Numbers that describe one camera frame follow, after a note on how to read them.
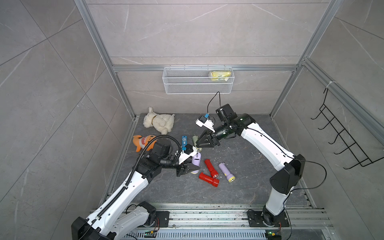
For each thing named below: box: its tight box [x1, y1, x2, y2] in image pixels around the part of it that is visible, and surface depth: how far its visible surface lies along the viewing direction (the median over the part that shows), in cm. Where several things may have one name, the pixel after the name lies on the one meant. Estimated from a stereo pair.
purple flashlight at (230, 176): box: [218, 162, 236, 183], surface depth 89 cm
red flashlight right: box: [204, 159, 219, 178], surface depth 91 cm
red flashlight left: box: [199, 172, 220, 188], surface depth 86 cm
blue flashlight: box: [181, 135, 188, 151], surface depth 103 cm
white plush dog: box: [143, 106, 175, 135], surface depth 109 cm
